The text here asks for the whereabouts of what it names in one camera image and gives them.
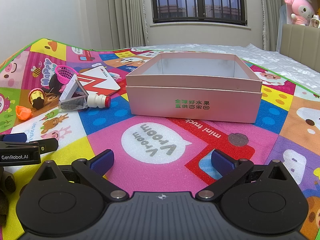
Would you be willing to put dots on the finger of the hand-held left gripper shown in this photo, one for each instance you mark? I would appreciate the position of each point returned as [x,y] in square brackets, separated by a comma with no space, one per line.
[48,145]
[15,137]

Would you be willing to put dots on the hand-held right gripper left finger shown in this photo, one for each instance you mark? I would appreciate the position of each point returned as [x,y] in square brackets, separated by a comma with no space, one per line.
[101,163]

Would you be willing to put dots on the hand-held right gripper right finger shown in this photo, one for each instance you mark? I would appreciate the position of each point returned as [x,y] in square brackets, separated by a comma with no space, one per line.
[222,161]

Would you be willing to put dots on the orange plastic half shell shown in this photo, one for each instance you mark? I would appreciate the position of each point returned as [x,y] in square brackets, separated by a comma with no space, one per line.
[23,113]

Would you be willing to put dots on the white USB adapter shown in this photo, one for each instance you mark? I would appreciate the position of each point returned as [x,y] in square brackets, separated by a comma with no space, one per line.
[68,88]

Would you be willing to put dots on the black plush toy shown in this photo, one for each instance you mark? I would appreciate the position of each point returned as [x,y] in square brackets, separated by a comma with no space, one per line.
[53,83]

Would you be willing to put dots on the pink cardboard box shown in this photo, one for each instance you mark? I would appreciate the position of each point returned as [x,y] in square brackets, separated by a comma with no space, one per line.
[195,100]

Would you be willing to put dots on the pink plastic toy basket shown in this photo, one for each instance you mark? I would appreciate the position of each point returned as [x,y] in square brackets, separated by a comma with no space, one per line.
[65,73]

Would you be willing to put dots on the red and white card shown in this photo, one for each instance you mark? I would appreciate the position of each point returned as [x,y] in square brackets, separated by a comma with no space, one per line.
[100,82]

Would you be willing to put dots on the person's left hand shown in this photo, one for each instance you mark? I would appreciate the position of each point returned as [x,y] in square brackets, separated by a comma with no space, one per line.
[8,182]

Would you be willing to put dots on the yellow pink cupcake toy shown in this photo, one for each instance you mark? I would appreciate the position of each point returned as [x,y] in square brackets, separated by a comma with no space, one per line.
[37,98]

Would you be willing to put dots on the black plastic packet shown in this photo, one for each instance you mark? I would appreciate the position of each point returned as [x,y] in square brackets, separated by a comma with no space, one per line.
[72,105]

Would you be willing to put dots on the colourful cartoon play mat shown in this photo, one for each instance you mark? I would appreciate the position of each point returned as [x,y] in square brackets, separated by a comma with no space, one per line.
[155,175]

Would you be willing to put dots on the white bottle with red cap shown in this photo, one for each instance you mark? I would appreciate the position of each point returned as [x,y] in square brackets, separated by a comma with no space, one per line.
[96,101]

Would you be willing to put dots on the beige padded headboard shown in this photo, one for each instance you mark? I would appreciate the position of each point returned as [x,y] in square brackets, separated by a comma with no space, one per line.
[300,45]

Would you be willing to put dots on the beige curtain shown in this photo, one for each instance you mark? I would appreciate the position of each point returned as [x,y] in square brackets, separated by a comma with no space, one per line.
[127,12]
[271,15]

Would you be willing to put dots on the dark framed window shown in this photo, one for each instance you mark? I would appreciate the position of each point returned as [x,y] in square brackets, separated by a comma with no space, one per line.
[197,2]

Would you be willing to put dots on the small white toy bottle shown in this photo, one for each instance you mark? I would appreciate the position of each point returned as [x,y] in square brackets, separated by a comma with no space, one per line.
[315,21]

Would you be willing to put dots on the pink plush toy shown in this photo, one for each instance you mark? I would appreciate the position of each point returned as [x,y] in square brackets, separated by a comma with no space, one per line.
[300,10]

